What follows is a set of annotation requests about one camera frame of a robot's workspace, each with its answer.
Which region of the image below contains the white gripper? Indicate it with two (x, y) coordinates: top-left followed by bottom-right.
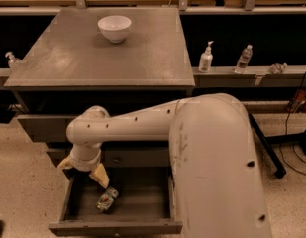
(57, 144), (110, 188)

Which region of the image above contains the green 7up can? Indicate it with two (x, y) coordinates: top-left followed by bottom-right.
(96, 186), (119, 212)

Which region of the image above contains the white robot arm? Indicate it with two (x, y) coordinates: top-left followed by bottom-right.
(59, 93), (272, 238)

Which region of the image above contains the grey top drawer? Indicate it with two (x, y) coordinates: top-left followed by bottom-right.
(17, 115), (74, 143)

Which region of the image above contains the grey middle drawer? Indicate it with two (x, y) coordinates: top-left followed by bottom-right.
(46, 142), (171, 169)

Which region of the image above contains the grey open bottom drawer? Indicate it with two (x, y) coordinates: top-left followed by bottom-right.
(49, 167), (182, 238)

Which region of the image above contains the grey wooden drawer cabinet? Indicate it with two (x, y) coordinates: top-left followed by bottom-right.
(3, 7), (196, 238)

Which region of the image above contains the white ceramic bowl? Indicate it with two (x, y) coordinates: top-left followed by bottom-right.
(98, 15), (132, 43)

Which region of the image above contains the white pump lotion bottle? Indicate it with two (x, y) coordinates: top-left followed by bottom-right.
(198, 41), (213, 72)

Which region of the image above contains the clear plastic water bottle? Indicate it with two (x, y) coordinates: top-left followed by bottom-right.
(234, 45), (253, 74)

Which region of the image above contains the crumpled clear plastic wrap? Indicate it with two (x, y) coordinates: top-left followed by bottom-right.
(270, 63), (287, 74)

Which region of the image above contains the black stand base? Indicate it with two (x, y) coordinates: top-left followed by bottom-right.
(249, 114), (306, 179)

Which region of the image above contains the black floor cable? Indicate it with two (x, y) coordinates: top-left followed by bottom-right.
(278, 64), (306, 179)

